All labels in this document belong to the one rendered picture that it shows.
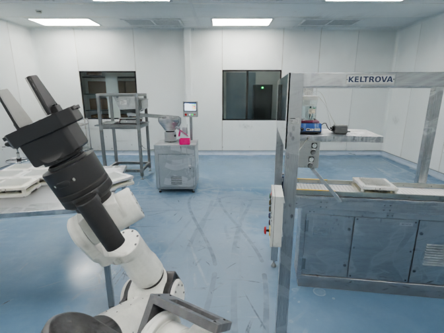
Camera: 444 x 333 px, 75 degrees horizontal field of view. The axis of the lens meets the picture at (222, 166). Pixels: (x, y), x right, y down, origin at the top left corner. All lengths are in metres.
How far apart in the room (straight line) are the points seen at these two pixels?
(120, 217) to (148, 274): 0.18
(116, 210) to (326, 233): 2.02
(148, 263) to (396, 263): 2.23
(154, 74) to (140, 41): 0.76
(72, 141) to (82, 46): 7.33
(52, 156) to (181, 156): 3.92
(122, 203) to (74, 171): 0.10
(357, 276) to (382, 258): 0.23
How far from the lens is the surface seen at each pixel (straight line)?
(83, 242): 0.56
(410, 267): 2.73
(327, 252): 2.49
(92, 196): 0.51
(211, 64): 7.11
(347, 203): 2.29
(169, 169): 4.48
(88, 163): 0.52
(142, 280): 0.68
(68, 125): 0.52
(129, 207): 0.54
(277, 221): 1.39
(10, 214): 2.24
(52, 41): 8.13
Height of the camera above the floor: 1.55
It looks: 15 degrees down
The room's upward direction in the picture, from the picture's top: straight up
